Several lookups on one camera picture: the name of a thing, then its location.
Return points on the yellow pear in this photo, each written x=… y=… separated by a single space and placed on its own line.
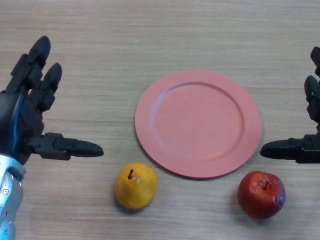
x=136 y=190

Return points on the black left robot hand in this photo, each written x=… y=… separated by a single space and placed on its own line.
x=25 y=107

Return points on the red apple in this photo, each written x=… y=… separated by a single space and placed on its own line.
x=260 y=197

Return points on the pink round plate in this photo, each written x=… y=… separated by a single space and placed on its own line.
x=197 y=125

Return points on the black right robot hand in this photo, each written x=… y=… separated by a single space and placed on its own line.
x=282 y=149

